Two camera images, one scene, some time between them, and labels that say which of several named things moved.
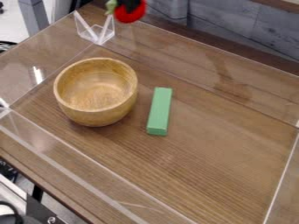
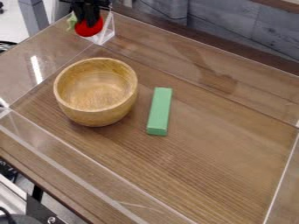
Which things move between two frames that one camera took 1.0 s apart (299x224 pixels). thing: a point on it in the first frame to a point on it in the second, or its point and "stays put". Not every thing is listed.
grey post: [34, 15] stays put
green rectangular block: [160, 111] stays put
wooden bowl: [96, 89] stays put
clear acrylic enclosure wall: [174, 121] stays put
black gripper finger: [132, 4] to [89, 9]
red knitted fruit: [130, 17] to [86, 31]
